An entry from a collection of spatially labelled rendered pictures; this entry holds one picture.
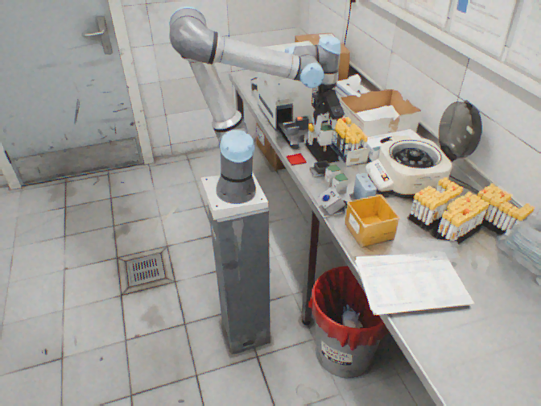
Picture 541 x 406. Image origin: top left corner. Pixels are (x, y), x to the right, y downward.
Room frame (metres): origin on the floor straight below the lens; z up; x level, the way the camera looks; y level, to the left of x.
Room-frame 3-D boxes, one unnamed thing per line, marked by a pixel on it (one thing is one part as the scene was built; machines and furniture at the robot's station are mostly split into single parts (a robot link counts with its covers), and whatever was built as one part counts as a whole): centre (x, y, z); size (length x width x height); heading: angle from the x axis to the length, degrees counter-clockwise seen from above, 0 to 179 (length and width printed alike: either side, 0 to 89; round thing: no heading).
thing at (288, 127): (1.79, -0.09, 0.92); 0.21 x 0.07 x 0.05; 19
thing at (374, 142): (1.64, -0.53, 0.92); 0.24 x 0.12 x 0.10; 109
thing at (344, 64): (2.48, -0.29, 0.97); 0.31 x 0.23 x 0.18; 12
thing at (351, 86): (2.16, -0.44, 0.94); 0.22 x 0.12 x 0.13; 23
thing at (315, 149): (1.66, -0.23, 0.93); 0.17 x 0.09 x 0.11; 19
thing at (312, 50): (1.50, -0.11, 1.36); 0.11 x 0.11 x 0.08; 9
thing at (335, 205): (1.27, -0.24, 0.92); 0.13 x 0.07 x 0.08; 109
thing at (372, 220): (1.15, -0.35, 0.93); 0.13 x 0.13 x 0.10; 18
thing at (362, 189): (1.31, -0.35, 0.92); 0.10 x 0.07 x 0.10; 14
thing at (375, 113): (1.82, -0.49, 0.95); 0.29 x 0.25 x 0.15; 109
